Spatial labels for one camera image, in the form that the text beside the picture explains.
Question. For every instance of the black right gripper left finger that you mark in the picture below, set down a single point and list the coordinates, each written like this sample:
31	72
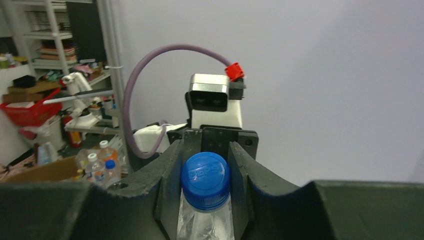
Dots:
76	211

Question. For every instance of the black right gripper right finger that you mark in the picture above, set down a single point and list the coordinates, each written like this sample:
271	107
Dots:
340	210

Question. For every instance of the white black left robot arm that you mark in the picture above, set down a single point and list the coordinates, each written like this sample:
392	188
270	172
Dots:
155	139

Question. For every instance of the metal storage shelf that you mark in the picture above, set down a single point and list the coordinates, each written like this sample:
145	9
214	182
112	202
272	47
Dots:
59	34

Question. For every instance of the Pepsi bottle blue label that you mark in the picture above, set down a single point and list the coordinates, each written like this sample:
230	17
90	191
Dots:
205	211

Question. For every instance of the blue Pepsi bottle cap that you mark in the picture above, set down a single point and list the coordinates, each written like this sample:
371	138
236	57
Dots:
206	180

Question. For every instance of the cardboard box with bottles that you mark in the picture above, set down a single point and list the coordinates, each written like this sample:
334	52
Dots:
64	169

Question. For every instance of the red plastic basket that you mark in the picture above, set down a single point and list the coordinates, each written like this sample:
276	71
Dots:
34	115

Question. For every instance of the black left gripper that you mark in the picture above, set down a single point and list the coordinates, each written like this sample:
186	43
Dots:
248	177

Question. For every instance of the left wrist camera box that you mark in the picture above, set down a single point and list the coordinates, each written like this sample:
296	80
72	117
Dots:
214	100

